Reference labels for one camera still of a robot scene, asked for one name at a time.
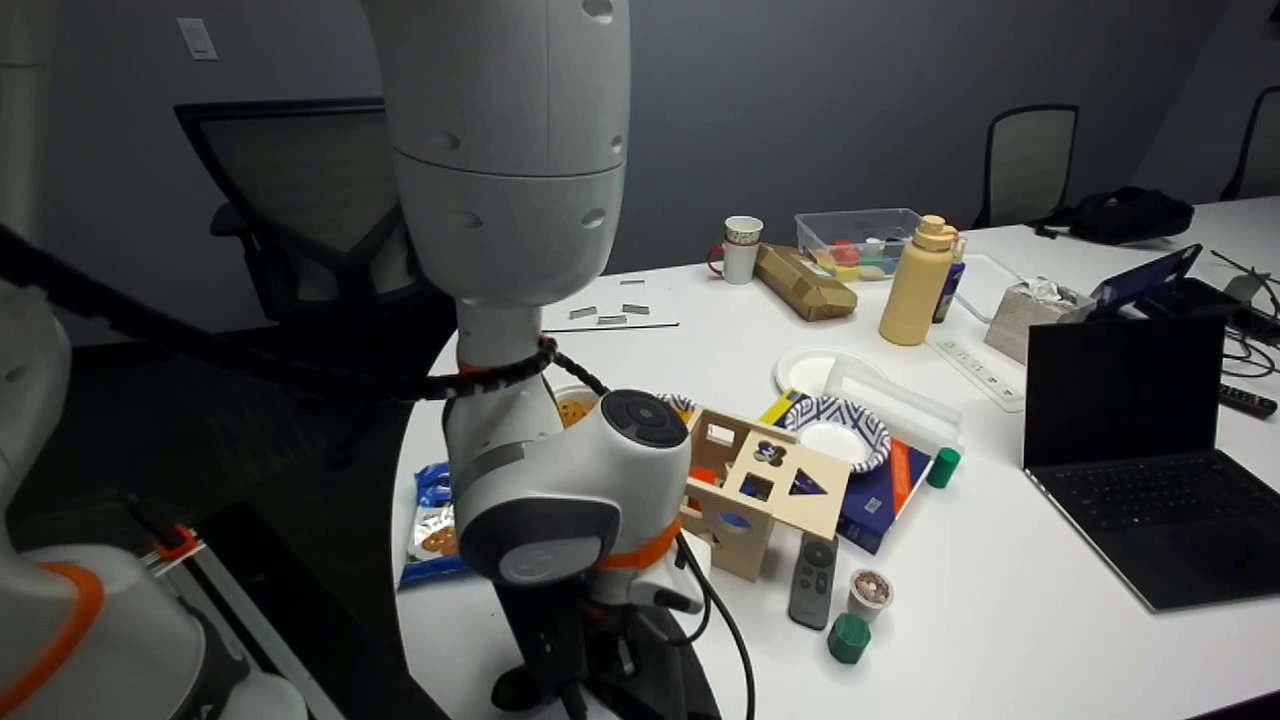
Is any wooden shape sorter box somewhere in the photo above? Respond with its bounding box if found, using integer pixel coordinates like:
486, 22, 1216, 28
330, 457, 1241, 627
675, 405, 856, 583

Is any white square container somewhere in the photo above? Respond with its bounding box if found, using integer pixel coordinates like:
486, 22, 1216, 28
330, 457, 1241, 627
1019, 281, 1096, 365

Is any white flat board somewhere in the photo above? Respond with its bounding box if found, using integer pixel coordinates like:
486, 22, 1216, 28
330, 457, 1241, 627
535, 296, 684, 341

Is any brown rectangular box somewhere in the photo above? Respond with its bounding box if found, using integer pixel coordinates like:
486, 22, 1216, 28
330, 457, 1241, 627
751, 239, 860, 324

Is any clear plastic bin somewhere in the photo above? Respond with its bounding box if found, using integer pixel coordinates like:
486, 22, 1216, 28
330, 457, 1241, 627
793, 204, 926, 285

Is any bowl of orange snacks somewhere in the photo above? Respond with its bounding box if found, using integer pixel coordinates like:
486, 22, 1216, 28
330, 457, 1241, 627
557, 379, 607, 434

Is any white wall switch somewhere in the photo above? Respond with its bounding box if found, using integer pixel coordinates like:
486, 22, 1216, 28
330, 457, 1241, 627
174, 14, 219, 66

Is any blue tablet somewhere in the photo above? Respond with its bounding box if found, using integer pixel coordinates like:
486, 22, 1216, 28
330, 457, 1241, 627
1086, 239, 1207, 320

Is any small cup with brown lid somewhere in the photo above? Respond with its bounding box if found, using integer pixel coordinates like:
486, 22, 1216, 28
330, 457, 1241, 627
845, 564, 901, 622

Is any blue pretzel snack bag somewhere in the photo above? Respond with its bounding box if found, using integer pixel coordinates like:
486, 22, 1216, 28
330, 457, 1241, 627
395, 460, 468, 592

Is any blue and yellow book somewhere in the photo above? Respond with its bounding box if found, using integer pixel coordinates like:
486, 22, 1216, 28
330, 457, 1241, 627
758, 387, 937, 562

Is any black mesh office chair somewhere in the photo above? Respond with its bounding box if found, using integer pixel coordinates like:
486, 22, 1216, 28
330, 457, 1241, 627
977, 99, 1086, 231
1216, 85, 1280, 204

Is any metal robot stand rail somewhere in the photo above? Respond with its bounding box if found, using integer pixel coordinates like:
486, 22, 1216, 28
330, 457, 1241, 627
122, 488, 351, 720

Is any white cup with red print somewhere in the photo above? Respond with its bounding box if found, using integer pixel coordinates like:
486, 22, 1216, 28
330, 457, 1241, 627
704, 212, 769, 290

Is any black open laptop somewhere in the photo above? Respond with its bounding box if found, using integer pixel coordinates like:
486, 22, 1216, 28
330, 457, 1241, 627
1019, 308, 1280, 616

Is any grey remote control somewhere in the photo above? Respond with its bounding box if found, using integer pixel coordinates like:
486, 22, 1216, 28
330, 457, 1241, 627
785, 527, 845, 635

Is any black backpack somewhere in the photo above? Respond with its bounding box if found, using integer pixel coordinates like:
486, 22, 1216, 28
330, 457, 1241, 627
1038, 186, 1201, 249

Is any green cylinder block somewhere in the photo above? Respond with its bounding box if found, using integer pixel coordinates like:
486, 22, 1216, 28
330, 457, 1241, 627
825, 608, 878, 669
926, 444, 965, 492

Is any large black office chair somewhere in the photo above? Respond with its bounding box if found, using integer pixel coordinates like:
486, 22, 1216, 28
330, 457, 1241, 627
174, 97, 463, 329

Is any white power strip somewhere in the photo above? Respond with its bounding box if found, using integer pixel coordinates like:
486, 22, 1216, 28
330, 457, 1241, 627
930, 329, 1027, 414

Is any tan squeeze bottle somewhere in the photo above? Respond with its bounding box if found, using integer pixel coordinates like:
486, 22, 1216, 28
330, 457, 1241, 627
878, 212, 965, 354

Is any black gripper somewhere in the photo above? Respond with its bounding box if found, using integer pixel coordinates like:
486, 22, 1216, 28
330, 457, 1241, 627
491, 581, 704, 720

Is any black remote control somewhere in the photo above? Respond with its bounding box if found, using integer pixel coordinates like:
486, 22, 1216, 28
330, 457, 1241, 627
1216, 379, 1280, 423

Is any white round plate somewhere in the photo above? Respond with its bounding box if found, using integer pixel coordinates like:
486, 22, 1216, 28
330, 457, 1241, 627
769, 345, 860, 405

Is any blue patterned bowl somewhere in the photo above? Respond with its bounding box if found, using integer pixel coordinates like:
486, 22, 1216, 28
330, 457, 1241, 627
775, 387, 898, 475

